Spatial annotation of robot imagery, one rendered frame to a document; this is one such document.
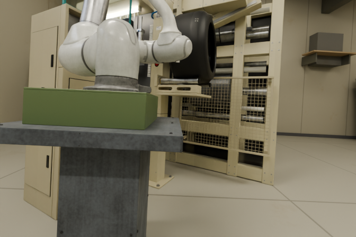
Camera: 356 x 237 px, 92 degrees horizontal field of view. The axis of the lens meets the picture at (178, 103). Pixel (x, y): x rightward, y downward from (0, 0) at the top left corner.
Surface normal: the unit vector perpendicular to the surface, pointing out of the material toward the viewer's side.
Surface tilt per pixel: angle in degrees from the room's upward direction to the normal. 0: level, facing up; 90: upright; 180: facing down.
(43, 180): 90
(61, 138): 90
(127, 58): 90
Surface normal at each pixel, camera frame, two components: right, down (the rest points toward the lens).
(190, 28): -0.36, -0.21
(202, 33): 0.36, -0.07
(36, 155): -0.46, -0.01
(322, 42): 0.02, 0.01
